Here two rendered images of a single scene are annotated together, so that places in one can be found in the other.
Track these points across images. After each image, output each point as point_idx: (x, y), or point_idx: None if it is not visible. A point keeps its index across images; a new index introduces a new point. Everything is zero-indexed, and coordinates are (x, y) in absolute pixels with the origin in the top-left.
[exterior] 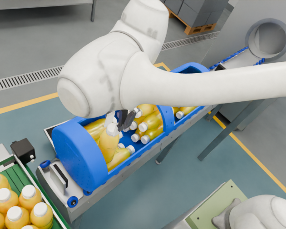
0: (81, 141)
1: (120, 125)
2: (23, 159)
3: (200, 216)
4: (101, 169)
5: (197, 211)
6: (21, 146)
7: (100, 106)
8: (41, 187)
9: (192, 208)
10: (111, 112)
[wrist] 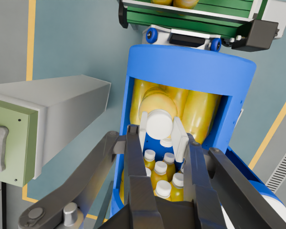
0: (193, 65)
1: (129, 133)
2: (244, 29)
3: (18, 124)
4: (134, 64)
5: (25, 126)
6: (263, 33)
7: None
8: (195, 31)
9: (70, 136)
10: (183, 154)
